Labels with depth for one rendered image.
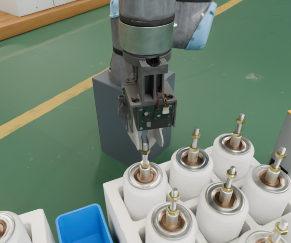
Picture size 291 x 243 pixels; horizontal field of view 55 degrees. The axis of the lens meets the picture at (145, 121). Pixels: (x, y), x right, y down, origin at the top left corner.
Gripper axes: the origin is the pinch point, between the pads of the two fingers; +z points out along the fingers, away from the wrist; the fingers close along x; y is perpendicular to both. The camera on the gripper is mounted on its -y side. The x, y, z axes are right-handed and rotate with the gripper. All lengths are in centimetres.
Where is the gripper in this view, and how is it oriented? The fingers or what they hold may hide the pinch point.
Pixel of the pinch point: (144, 140)
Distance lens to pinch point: 54.7
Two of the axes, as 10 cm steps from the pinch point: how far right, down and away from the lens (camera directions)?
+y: 2.1, 6.1, -7.7
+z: 0.0, 7.8, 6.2
